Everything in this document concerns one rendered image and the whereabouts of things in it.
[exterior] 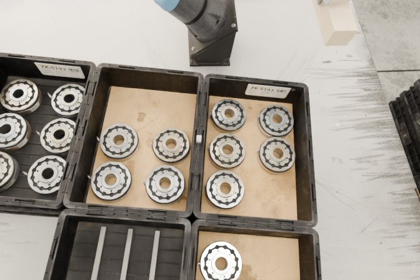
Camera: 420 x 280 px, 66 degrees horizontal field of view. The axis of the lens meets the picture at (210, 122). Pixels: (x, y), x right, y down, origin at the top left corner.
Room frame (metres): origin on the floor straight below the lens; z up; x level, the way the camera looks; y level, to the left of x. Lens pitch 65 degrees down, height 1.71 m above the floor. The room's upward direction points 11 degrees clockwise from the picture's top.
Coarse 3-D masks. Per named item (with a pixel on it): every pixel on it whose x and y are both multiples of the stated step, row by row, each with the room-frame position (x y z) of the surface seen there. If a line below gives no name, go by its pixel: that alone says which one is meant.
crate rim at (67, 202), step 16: (112, 64) 0.47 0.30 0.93; (96, 80) 0.41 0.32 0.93; (80, 144) 0.23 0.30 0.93; (192, 144) 0.29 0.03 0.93; (192, 160) 0.24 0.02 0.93; (192, 176) 0.20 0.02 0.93; (192, 192) 0.17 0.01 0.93; (80, 208) 0.08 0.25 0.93; (96, 208) 0.09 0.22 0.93; (112, 208) 0.09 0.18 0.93; (128, 208) 0.10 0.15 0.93; (144, 208) 0.11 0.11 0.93; (192, 208) 0.13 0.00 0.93
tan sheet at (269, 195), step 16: (208, 112) 0.43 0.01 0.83; (256, 112) 0.46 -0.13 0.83; (208, 128) 0.38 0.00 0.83; (256, 128) 0.41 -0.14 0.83; (208, 144) 0.33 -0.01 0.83; (256, 144) 0.36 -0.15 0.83; (208, 160) 0.29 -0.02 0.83; (256, 160) 0.31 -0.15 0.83; (208, 176) 0.24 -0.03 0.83; (240, 176) 0.26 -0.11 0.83; (256, 176) 0.27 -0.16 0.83; (272, 176) 0.28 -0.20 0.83; (288, 176) 0.28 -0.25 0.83; (224, 192) 0.20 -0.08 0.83; (256, 192) 0.22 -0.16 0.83; (272, 192) 0.23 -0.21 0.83; (288, 192) 0.24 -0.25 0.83; (208, 208) 0.15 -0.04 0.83; (240, 208) 0.17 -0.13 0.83; (256, 208) 0.18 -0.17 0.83; (272, 208) 0.19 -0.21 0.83; (288, 208) 0.20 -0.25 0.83
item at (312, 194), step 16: (208, 80) 0.48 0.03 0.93; (224, 80) 0.50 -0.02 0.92; (240, 80) 0.50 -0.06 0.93; (256, 80) 0.51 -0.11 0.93; (272, 80) 0.52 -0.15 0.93; (304, 96) 0.49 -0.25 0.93; (304, 112) 0.44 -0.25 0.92; (272, 224) 0.13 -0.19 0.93; (288, 224) 0.14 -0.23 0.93; (304, 224) 0.14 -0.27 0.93
